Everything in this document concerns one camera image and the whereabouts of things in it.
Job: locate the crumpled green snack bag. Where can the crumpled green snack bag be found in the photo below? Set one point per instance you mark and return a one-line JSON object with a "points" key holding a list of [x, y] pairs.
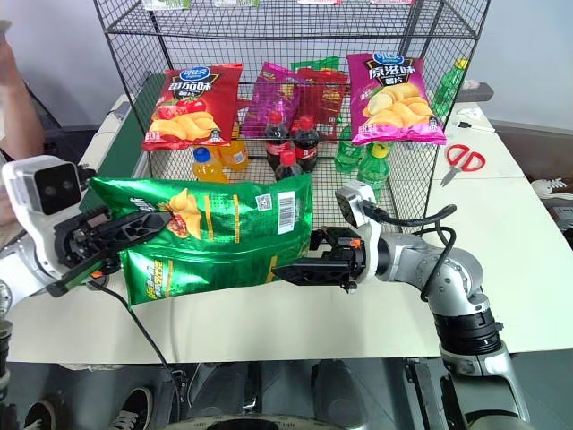
{"points": [[315, 64]]}

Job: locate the green soda bottle yellow cap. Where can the green soda bottle yellow cap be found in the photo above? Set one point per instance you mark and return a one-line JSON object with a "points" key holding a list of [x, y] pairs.
{"points": [[373, 172], [450, 87]]}

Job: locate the green conveyor belt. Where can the green conveyor belt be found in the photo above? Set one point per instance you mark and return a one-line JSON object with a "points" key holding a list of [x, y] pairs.
{"points": [[134, 116]]}

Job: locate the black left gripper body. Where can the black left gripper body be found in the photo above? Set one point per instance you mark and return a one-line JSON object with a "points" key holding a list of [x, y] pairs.
{"points": [[74, 239]]}

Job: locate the red potato chips bag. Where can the red potato chips bag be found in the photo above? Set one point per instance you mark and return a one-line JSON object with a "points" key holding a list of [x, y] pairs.
{"points": [[192, 107]]}

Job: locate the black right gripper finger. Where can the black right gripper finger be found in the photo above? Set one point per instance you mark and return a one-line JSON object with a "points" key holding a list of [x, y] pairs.
{"points": [[322, 242], [313, 272]]}

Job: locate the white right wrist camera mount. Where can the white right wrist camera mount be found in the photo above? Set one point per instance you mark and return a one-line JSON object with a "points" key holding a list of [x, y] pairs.
{"points": [[358, 199]]}

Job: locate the white shelf label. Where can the white shelf label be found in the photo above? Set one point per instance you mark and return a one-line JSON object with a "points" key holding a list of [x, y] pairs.
{"points": [[236, 2]]}

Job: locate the large purple potato chips bag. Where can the large purple potato chips bag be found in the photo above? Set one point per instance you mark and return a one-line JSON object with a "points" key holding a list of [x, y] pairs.
{"points": [[396, 98]]}

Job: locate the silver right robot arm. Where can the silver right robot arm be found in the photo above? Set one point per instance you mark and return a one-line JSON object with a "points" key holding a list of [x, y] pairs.
{"points": [[452, 273]]}

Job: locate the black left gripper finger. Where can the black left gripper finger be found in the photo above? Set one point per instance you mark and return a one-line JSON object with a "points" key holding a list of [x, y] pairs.
{"points": [[136, 226]]}

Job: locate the green potato chips bag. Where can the green potato chips bag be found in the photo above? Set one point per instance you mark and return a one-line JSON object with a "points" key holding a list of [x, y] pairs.
{"points": [[215, 242]]}

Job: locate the black box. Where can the black box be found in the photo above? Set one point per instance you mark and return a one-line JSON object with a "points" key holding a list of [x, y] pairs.
{"points": [[476, 91]]}

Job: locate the black sneaker white sole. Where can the black sneaker white sole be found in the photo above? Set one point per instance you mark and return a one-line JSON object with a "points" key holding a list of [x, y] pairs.
{"points": [[40, 416], [134, 407]]}

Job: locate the crumpled purple snack bag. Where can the crumpled purple snack bag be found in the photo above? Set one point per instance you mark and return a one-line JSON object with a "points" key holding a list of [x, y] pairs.
{"points": [[271, 96]]}

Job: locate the crumpled red snack bag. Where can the crumpled red snack bag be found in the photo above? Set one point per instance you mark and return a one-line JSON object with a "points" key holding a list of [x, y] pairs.
{"points": [[324, 100]]}

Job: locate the orange soda bottle blue cap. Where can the orange soda bottle blue cap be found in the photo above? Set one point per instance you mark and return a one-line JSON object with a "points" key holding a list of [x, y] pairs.
{"points": [[208, 168]]}

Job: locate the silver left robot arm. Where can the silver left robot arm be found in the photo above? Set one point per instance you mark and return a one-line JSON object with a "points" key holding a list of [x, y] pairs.
{"points": [[22, 269]]}

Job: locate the cola bottle red cap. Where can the cola bottle red cap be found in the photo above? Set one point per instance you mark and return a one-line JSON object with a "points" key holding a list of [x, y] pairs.
{"points": [[276, 139], [288, 168], [305, 143]]}

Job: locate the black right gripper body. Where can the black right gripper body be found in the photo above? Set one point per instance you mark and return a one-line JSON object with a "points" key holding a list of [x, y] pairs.
{"points": [[356, 260]]}

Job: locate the green shelf label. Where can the green shelf label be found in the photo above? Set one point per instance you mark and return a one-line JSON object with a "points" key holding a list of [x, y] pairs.
{"points": [[166, 4]]}

